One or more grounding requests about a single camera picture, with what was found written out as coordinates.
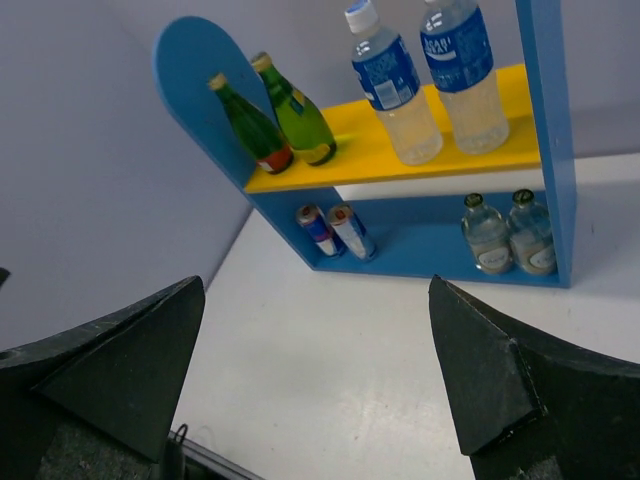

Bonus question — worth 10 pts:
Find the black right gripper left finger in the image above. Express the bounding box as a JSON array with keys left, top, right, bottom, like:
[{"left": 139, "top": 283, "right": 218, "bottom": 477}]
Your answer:
[{"left": 1, "top": 276, "right": 205, "bottom": 479}]

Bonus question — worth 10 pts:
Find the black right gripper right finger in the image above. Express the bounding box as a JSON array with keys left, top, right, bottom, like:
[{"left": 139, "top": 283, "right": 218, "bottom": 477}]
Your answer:
[{"left": 429, "top": 276, "right": 639, "bottom": 479}]

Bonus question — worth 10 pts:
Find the silver blue can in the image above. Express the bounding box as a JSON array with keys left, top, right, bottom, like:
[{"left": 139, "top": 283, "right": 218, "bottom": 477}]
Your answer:
[
  {"left": 328, "top": 202, "right": 377, "bottom": 261},
  {"left": 295, "top": 203, "right": 346, "bottom": 258}
]

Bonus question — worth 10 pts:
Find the green glass bottle orange label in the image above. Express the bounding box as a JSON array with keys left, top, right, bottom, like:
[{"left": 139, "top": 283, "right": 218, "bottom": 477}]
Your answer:
[{"left": 207, "top": 73, "right": 294, "bottom": 175}]

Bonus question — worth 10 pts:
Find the green glass bottle gold cap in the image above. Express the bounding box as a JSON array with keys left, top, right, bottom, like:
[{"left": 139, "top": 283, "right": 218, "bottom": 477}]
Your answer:
[{"left": 250, "top": 52, "right": 337, "bottom": 166}]

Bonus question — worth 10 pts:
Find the blue label water bottle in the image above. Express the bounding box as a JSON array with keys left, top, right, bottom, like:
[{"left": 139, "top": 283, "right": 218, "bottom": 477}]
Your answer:
[
  {"left": 344, "top": 1, "right": 443, "bottom": 166},
  {"left": 420, "top": 1, "right": 509, "bottom": 155}
]

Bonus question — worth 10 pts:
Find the blue label water bottle front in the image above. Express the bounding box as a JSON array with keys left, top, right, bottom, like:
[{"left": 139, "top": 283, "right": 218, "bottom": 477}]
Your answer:
[{"left": 420, "top": 1, "right": 509, "bottom": 155}]

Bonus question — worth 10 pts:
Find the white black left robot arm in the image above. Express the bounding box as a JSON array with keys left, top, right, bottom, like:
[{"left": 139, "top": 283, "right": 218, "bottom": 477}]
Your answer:
[{"left": 0, "top": 268, "right": 10, "bottom": 287}]

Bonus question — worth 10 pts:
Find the blue and yellow shelf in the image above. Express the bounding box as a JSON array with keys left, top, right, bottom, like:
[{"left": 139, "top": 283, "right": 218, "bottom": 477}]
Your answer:
[{"left": 152, "top": 1, "right": 577, "bottom": 287}]

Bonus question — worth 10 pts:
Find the clear soda water bottle right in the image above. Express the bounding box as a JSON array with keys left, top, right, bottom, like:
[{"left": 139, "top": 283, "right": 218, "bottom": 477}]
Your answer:
[{"left": 507, "top": 189, "right": 557, "bottom": 276}]

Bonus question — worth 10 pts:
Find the clear soda water bottle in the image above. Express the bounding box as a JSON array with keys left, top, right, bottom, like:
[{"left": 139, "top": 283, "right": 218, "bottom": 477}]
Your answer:
[
  {"left": 507, "top": 189, "right": 557, "bottom": 276},
  {"left": 461, "top": 193, "right": 513, "bottom": 275}
]

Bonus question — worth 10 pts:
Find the clear soda water bottle left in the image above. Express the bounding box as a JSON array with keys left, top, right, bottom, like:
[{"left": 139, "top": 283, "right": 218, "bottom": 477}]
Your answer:
[{"left": 461, "top": 193, "right": 513, "bottom": 275}]

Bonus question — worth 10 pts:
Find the aluminium front rail frame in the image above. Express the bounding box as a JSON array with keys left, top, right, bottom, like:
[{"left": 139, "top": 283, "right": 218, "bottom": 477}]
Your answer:
[{"left": 159, "top": 424, "right": 263, "bottom": 480}]

